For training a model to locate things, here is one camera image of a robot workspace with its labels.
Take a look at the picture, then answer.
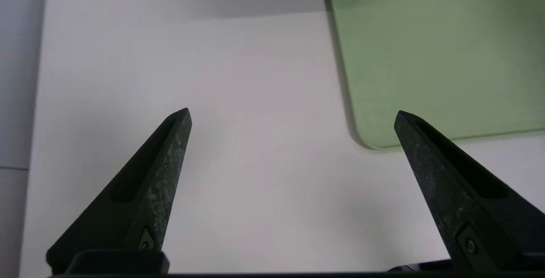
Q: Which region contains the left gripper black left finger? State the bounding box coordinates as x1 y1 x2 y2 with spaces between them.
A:
46 108 192 272

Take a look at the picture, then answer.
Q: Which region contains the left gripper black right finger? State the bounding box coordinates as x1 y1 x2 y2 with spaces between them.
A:
393 110 545 272

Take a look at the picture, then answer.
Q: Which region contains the light green plastic tray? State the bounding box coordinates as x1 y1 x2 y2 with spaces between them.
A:
330 0 545 151

